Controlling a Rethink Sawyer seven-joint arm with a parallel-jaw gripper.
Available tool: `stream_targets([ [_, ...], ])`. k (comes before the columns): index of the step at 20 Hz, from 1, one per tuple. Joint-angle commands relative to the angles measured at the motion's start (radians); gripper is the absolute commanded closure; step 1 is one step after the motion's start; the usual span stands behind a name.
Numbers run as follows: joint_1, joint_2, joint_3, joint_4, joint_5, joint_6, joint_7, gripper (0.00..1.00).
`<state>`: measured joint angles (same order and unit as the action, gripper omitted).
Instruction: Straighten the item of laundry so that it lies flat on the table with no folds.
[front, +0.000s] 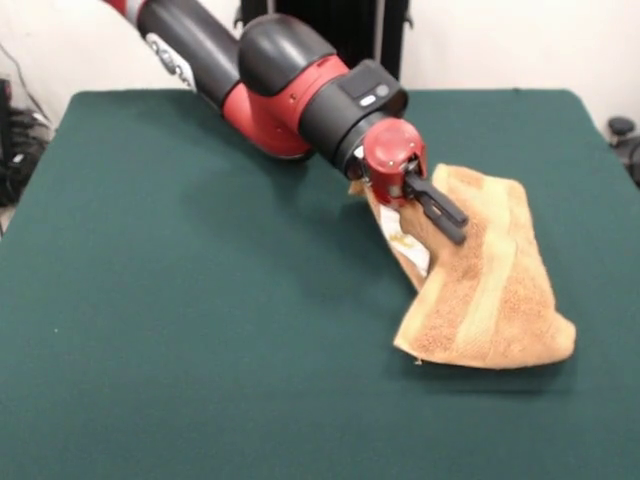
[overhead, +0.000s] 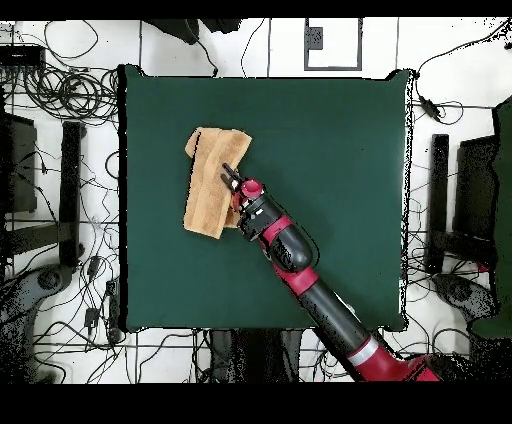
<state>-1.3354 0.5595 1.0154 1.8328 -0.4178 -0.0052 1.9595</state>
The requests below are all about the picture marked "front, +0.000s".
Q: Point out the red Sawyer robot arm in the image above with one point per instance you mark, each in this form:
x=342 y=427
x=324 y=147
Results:
x=280 y=100

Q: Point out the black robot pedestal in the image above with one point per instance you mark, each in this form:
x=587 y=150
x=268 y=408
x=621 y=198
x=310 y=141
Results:
x=360 y=30

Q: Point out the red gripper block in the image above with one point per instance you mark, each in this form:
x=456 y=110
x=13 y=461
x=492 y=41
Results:
x=392 y=150

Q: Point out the grey chair base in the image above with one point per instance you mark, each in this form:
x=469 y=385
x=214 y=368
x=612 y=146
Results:
x=620 y=127

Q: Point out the tan terry towel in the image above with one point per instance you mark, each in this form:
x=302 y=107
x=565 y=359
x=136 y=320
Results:
x=490 y=300

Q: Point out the dark green table cloth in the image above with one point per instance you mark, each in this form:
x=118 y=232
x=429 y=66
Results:
x=150 y=325

